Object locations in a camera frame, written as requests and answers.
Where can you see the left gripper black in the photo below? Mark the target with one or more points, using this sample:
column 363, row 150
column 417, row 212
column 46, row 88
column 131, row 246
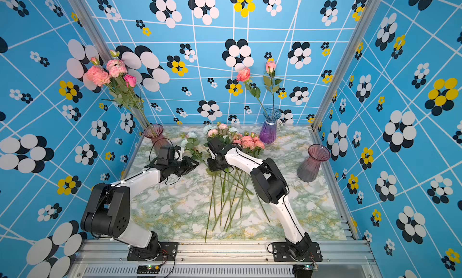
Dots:
column 189, row 165

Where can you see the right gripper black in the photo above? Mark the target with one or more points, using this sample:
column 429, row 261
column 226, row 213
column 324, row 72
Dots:
column 210, row 166

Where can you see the pink grey ribbed glass vase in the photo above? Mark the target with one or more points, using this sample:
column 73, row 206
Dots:
column 155, row 133

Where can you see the magenta pink rose stem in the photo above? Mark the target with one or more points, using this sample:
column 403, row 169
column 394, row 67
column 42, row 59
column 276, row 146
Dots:
column 134, row 102

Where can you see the coral pink rose stem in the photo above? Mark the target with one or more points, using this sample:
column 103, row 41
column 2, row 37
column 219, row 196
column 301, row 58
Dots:
column 244, row 76

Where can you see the large pink carnation stem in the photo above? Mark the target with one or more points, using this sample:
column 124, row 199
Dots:
column 98, row 75

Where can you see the small pink rose stem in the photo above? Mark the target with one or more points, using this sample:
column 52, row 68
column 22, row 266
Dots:
column 271, row 83

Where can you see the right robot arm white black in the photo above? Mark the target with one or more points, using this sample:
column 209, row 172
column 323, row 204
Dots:
column 270, row 186

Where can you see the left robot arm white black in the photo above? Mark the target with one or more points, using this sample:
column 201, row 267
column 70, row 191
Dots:
column 108, row 211

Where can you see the bunch of pink flowers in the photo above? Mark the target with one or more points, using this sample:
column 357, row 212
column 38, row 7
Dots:
column 230, row 189

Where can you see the purple blue ribbed glass vase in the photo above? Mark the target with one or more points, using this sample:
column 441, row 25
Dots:
column 268, row 132

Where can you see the left green circuit board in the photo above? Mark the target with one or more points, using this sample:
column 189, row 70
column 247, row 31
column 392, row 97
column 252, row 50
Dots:
column 148, row 269

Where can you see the green circuit board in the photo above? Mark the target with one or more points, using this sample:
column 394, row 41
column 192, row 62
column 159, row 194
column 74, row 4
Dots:
column 148, row 269
column 304, row 271

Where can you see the right green circuit board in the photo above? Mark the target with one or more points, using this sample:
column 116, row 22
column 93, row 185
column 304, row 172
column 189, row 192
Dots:
column 304, row 271

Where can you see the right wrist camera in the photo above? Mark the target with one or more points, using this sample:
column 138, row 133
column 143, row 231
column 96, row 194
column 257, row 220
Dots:
column 211, row 156

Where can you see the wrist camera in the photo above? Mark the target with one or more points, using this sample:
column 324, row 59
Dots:
column 178, row 152
column 211, row 156

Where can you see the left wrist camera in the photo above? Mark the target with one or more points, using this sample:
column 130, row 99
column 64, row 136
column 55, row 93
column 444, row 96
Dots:
column 178, row 152

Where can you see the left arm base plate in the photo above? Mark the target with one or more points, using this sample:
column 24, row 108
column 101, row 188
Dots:
column 160, row 251

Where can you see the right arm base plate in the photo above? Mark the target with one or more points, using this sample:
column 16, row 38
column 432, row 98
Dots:
column 284, row 252

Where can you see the aluminium front frame rail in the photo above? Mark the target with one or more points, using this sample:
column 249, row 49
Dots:
column 225, row 259

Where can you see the left aluminium corner post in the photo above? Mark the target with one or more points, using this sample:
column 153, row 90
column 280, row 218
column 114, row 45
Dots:
column 91, row 29

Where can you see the aluminium corner post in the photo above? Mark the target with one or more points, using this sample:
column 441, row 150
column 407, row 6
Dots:
column 91, row 29
column 347, row 57

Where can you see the right aluminium corner post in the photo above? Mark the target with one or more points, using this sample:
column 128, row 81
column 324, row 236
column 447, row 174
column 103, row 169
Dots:
column 347, row 57

